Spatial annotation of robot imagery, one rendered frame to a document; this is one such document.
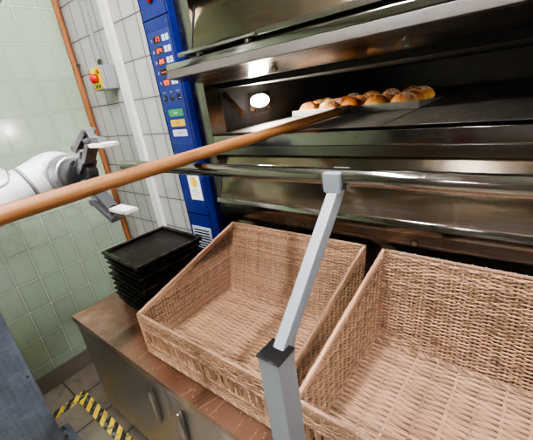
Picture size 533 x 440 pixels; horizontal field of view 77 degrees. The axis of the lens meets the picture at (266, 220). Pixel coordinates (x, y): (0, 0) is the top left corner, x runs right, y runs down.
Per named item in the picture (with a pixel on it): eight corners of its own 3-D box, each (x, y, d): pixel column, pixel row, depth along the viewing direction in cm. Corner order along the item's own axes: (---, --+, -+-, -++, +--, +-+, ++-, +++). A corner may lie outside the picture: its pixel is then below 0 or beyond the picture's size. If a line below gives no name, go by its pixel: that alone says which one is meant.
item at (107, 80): (109, 90, 158) (103, 67, 154) (121, 87, 151) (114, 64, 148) (94, 92, 152) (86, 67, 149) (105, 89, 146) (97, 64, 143)
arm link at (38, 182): (96, 182, 89) (49, 209, 81) (72, 178, 98) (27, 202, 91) (73, 143, 83) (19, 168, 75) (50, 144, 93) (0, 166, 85)
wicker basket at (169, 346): (243, 279, 143) (231, 219, 133) (372, 319, 109) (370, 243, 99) (145, 353, 109) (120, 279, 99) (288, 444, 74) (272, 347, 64)
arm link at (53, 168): (90, 185, 88) (100, 187, 84) (53, 195, 81) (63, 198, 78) (79, 150, 84) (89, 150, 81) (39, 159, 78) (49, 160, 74)
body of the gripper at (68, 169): (86, 153, 80) (104, 153, 75) (97, 186, 84) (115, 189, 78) (52, 160, 75) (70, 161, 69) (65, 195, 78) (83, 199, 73)
